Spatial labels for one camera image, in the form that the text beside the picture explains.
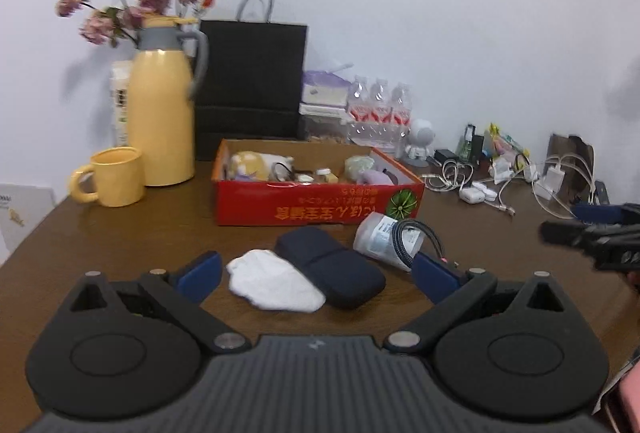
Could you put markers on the black flat device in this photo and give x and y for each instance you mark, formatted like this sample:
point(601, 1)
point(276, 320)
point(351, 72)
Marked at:
point(601, 193)

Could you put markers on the white printed card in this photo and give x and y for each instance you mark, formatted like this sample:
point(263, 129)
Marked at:
point(22, 218)

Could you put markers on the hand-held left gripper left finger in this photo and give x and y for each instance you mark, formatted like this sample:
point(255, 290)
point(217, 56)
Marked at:
point(200, 270)

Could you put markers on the white crumpled cloth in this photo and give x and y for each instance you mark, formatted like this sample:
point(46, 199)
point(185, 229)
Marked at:
point(272, 283)

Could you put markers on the white robot figurine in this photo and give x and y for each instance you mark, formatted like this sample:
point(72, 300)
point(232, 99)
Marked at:
point(419, 138)

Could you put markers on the white printed carton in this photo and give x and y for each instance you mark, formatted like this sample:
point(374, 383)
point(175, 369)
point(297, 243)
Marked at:
point(120, 103)

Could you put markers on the colourful snack packets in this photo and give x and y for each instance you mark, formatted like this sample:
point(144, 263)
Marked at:
point(507, 145)

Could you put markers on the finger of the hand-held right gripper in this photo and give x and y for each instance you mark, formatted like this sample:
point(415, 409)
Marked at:
point(600, 212)
point(600, 243)

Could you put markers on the green small bottle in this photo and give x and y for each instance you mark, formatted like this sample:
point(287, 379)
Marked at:
point(466, 143)

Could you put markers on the yellow mug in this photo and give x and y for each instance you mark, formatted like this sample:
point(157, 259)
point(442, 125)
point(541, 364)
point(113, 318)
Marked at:
point(117, 178)

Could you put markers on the black charger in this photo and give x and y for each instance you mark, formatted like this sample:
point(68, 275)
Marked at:
point(445, 154)

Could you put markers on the black paper bag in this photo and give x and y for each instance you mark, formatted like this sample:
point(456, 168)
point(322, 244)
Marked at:
point(250, 63)

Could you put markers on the clear plastic container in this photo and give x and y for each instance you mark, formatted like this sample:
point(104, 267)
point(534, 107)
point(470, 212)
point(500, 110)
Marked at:
point(322, 123)

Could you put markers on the dark blue case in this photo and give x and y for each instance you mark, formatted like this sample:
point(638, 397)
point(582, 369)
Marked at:
point(335, 268)

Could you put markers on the clear plastic jar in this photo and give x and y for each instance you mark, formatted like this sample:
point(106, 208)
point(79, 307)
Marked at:
point(375, 238)

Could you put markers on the yellow plush toy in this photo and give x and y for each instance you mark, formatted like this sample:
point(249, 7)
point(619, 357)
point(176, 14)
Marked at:
point(247, 165)

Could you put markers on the lavender soft item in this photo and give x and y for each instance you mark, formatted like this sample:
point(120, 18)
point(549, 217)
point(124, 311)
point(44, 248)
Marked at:
point(375, 176)

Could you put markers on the white charger plug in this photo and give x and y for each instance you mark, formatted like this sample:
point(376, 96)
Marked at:
point(552, 177)

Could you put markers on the brown paper bag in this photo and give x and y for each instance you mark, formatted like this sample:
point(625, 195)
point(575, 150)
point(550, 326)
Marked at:
point(575, 153)

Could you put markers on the pale green item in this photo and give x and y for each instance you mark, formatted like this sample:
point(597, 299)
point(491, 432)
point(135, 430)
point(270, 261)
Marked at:
point(359, 165)

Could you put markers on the purple tissue pack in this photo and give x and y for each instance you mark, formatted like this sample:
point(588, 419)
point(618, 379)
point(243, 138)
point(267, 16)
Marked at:
point(325, 85)

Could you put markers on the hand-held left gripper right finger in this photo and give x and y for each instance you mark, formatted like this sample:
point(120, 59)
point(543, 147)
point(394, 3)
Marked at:
point(435, 275)

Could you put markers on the red cardboard box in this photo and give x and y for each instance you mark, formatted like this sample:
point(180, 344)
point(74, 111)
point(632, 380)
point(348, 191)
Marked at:
point(310, 208)

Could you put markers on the yellow thermos jug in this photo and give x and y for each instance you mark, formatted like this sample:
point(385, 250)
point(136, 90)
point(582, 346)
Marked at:
point(160, 123)

